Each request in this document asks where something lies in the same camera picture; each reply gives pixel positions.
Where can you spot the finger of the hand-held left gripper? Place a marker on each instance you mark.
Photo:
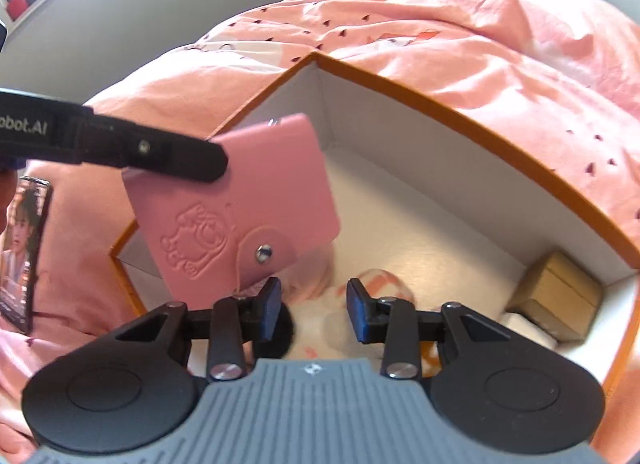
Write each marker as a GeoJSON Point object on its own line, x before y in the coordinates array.
{"type": "Point", "coordinates": [165, 157]}

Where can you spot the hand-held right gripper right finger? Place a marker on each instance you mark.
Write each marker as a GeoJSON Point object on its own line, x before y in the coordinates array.
{"type": "Point", "coordinates": [359, 311]}

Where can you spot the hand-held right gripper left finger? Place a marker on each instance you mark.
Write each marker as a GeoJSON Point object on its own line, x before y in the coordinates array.
{"type": "Point", "coordinates": [267, 311]}

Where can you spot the panda plush toy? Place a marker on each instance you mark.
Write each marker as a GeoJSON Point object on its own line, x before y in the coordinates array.
{"type": "Point", "coordinates": [315, 326]}

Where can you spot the pink card holder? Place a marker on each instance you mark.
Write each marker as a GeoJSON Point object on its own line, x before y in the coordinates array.
{"type": "Point", "coordinates": [260, 194]}

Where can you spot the orange cardboard box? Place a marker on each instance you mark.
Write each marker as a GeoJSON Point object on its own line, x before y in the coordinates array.
{"type": "Point", "coordinates": [450, 204]}

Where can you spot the white rectangular box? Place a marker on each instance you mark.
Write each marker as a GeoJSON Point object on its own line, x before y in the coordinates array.
{"type": "Point", "coordinates": [530, 331]}

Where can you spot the small gold box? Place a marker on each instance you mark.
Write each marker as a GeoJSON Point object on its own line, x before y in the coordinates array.
{"type": "Point", "coordinates": [555, 294]}

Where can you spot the small red item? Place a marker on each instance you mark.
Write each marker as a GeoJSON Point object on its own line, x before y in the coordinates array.
{"type": "Point", "coordinates": [17, 5]}

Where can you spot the portrait photo card pack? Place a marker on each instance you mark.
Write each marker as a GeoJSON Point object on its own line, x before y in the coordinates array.
{"type": "Point", "coordinates": [22, 254]}

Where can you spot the pink printed duvet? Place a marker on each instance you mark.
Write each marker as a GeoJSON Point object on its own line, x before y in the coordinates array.
{"type": "Point", "coordinates": [450, 19]}

